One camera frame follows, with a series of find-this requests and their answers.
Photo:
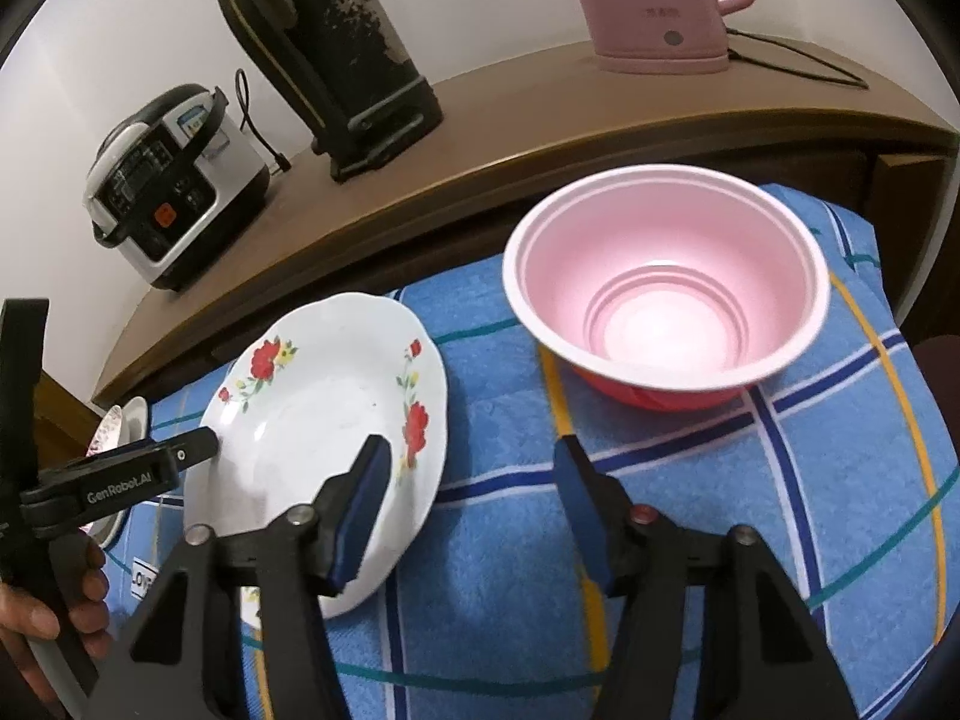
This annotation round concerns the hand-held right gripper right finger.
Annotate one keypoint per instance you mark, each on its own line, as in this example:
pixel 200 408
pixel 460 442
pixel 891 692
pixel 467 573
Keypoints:
pixel 579 499

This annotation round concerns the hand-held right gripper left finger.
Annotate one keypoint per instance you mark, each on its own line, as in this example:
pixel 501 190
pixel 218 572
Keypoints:
pixel 360 510

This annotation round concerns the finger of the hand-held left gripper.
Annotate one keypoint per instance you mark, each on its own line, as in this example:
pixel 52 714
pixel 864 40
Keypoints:
pixel 193 452

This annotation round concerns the patterned rim plate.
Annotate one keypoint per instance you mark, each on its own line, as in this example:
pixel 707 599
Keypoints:
pixel 105 431

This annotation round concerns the stack of plates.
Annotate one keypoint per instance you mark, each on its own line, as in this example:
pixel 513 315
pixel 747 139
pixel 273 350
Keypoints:
pixel 136 416

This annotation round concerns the white floral plate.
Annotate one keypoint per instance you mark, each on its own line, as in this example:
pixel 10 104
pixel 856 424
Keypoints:
pixel 315 405

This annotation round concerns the pink plastic bowl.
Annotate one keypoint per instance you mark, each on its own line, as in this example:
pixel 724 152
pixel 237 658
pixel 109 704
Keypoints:
pixel 660 270

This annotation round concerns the person's left hand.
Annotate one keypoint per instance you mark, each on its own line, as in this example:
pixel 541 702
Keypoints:
pixel 88 574

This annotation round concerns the blue checkered blanket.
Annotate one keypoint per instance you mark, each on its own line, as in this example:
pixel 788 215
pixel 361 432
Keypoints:
pixel 487 540

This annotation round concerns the silver black rice cooker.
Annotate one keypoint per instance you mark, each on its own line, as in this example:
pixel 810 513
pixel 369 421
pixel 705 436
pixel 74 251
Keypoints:
pixel 187 187

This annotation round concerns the brown wooden cabinet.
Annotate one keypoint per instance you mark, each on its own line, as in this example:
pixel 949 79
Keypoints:
pixel 525 127

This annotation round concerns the black thermos flask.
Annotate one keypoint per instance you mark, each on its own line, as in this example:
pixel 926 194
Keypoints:
pixel 352 52

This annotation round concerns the pink electric kettle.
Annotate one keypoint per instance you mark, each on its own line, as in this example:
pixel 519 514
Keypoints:
pixel 645 0

